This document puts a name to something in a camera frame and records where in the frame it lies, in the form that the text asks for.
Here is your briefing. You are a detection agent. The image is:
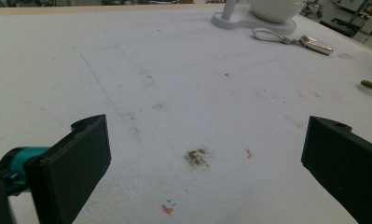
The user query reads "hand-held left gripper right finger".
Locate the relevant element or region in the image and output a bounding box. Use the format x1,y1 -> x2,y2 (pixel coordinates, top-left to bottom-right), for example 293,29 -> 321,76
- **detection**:
300,116 -> 372,224

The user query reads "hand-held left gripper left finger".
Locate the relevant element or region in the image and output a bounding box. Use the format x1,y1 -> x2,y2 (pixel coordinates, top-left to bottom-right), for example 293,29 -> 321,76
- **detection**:
24,114 -> 112,224

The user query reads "silver keychain with white strap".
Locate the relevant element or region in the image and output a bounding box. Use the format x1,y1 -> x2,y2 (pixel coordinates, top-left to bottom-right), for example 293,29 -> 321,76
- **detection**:
251,27 -> 335,57

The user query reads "white foam mat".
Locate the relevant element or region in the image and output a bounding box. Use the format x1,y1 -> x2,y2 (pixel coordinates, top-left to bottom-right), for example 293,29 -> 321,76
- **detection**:
0,7 -> 372,224

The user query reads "wooden table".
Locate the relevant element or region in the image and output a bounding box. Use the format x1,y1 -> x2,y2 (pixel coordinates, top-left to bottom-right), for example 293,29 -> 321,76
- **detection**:
0,3 -> 372,58

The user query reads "white bowl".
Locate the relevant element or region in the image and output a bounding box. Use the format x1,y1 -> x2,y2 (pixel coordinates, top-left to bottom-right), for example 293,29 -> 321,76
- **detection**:
248,0 -> 308,23

